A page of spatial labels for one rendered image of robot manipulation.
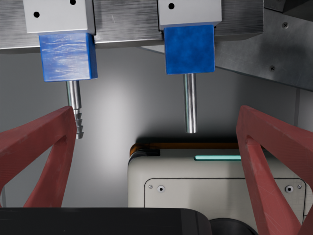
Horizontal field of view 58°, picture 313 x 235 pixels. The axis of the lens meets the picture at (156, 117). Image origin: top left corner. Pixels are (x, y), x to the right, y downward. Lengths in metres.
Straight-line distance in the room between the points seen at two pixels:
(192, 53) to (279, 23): 0.13
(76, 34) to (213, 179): 0.73
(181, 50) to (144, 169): 0.67
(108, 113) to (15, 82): 0.38
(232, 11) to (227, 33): 0.02
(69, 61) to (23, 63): 0.98
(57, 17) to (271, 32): 0.22
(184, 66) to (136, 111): 0.89
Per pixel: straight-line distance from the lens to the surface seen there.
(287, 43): 0.35
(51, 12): 0.26
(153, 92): 1.12
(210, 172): 0.91
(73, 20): 0.25
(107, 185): 1.23
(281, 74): 0.35
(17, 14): 0.30
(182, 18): 0.24
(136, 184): 0.91
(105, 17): 0.27
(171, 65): 0.25
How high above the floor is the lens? 1.12
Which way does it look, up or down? 81 degrees down
